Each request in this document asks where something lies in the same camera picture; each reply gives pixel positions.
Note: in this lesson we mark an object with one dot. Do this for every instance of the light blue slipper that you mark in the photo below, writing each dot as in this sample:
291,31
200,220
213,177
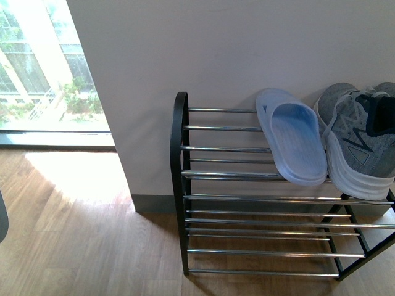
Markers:
292,132

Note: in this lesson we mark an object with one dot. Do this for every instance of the grey sneaker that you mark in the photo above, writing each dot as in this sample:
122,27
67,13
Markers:
357,131

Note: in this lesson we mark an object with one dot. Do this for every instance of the black metal shoe rack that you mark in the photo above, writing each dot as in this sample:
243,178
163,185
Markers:
237,215

